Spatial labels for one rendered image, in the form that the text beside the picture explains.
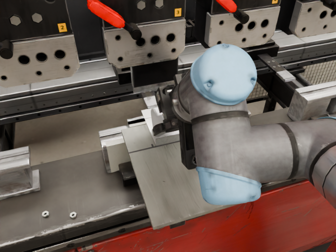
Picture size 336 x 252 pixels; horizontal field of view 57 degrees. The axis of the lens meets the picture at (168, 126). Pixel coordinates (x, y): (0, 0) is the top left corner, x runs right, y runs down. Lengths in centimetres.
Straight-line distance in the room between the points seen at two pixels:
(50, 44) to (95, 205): 37
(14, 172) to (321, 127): 62
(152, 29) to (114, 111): 185
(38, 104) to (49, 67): 40
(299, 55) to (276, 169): 86
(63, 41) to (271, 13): 40
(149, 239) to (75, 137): 147
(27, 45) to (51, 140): 174
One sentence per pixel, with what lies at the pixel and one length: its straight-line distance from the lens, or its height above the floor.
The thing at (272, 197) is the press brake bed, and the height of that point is 74.
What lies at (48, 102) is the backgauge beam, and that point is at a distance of 97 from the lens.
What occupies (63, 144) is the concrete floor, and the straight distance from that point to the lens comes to 221.
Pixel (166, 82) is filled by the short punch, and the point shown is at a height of 110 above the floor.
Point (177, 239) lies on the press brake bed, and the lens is 92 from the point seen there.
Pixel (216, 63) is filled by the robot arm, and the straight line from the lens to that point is 37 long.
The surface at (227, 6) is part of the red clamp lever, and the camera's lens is 58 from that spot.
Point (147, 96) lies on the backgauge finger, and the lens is 81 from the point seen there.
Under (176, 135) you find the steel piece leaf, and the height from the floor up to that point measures 102.
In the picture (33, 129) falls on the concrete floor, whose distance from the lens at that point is 240.
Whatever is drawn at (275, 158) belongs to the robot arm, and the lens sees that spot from 39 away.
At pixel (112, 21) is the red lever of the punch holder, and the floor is 128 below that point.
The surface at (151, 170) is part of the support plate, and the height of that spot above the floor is 100.
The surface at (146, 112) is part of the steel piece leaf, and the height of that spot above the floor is 100.
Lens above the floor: 148
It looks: 41 degrees down
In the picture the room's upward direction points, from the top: straight up
